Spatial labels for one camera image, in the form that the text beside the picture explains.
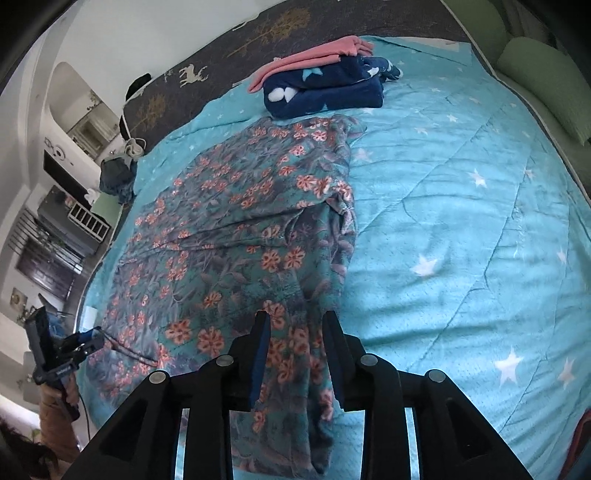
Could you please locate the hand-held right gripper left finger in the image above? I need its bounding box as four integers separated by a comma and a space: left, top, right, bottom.
60, 311, 273, 480

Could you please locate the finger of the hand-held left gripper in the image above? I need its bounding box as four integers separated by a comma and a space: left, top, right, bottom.
69, 338, 106, 365
62, 326, 103, 348

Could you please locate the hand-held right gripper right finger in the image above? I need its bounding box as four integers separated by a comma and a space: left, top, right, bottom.
322, 311, 534, 480

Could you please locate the teal floral garment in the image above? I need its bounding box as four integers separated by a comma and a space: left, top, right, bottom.
95, 115, 368, 478

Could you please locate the person's left forearm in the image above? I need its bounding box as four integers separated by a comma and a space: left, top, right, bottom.
37, 383, 83, 464

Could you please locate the dark blue clothes pile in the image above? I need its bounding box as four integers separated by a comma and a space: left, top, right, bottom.
99, 154, 139, 206

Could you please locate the person's dark hair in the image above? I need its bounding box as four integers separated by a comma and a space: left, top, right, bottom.
0, 415, 61, 480

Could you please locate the white rack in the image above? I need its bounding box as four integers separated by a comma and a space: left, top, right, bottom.
68, 203, 112, 241

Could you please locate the small green cushion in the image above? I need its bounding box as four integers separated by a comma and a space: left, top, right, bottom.
90, 191, 123, 222

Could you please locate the teal star quilt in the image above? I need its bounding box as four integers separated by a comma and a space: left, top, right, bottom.
83, 34, 591, 480

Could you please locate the white bag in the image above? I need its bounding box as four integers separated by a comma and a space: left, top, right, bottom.
122, 136, 146, 160

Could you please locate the navy star fleece garment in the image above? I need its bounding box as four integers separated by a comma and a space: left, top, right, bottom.
263, 55, 403, 118

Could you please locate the black cloth behind mattress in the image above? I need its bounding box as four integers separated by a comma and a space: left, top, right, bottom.
124, 73, 152, 100

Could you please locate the red phone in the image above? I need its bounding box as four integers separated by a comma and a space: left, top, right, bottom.
558, 406, 591, 480

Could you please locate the pink folded garment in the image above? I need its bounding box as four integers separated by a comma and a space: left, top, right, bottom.
248, 36, 375, 94

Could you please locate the green sheet mattress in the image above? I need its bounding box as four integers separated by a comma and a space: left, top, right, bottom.
501, 69, 591, 190

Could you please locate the grey deer print mattress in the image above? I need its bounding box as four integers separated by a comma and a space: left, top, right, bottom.
122, 0, 497, 155

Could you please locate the green pillow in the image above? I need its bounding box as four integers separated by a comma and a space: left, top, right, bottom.
496, 37, 591, 144

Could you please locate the wall mirror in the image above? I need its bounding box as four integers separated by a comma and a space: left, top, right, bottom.
69, 92, 121, 153

